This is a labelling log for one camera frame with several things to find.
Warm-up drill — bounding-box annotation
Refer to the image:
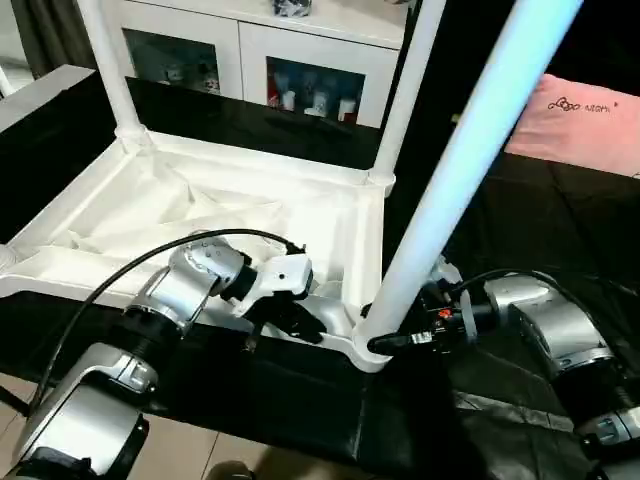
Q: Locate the dark grey curtain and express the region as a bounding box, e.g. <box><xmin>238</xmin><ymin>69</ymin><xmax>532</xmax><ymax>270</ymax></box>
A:
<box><xmin>10</xmin><ymin>0</ymin><xmax>103</xmax><ymax>83</ymax></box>

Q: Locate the small black white trinket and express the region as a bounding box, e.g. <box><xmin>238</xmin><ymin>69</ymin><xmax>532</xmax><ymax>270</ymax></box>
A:
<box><xmin>272</xmin><ymin>0</ymin><xmax>314</xmax><ymax>19</ymax></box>

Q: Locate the dark robot foot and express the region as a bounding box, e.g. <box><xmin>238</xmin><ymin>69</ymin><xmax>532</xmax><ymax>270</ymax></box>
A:
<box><xmin>204</xmin><ymin>462</ymin><xmax>257</xmax><ymax>480</ymax></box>

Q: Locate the white glass-door cabinet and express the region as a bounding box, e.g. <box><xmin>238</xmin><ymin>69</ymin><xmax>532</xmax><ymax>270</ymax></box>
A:
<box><xmin>105</xmin><ymin>0</ymin><xmax>417</xmax><ymax>129</ymax></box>

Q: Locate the pink pillow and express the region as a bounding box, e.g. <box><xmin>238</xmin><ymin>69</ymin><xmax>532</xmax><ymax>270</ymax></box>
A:
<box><xmin>504</xmin><ymin>73</ymin><xmax>640</xmax><ymax>179</ymax></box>

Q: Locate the white plastic table leg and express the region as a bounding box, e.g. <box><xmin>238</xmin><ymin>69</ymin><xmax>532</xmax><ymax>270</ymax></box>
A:
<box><xmin>354</xmin><ymin>0</ymin><xmax>585</xmax><ymax>357</ymax></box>
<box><xmin>75</xmin><ymin>0</ymin><xmax>153</xmax><ymax>157</ymax></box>
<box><xmin>366</xmin><ymin>0</ymin><xmax>448</xmax><ymax>193</ymax></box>

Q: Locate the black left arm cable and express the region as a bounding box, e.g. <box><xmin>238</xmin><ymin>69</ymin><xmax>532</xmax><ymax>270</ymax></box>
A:
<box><xmin>24</xmin><ymin>228</ymin><xmax>307</xmax><ymax>413</ymax></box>

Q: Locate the black metal stand leg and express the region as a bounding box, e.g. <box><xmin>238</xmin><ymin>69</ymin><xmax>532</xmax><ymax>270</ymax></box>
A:
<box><xmin>0</xmin><ymin>384</ymin><xmax>33</xmax><ymax>417</ymax></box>

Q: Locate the black work mat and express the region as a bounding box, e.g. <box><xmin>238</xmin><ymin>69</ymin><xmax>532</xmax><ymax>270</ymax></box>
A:
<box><xmin>0</xmin><ymin>70</ymin><xmax>640</xmax><ymax>479</ymax></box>

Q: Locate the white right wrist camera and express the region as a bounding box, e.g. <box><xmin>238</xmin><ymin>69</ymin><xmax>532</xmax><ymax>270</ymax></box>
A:
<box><xmin>430</xmin><ymin>257</ymin><xmax>464</xmax><ymax>301</ymax></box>

